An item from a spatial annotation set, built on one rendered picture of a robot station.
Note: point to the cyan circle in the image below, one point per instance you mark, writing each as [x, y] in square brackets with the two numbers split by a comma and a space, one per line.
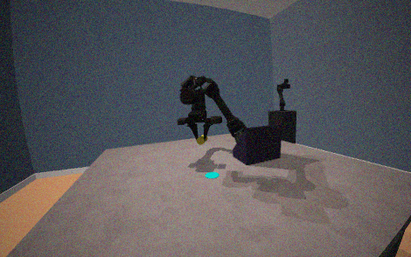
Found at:
[212, 175]

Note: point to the yellow tall cylinder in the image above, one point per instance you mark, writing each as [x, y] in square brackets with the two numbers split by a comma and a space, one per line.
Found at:
[201, 140]

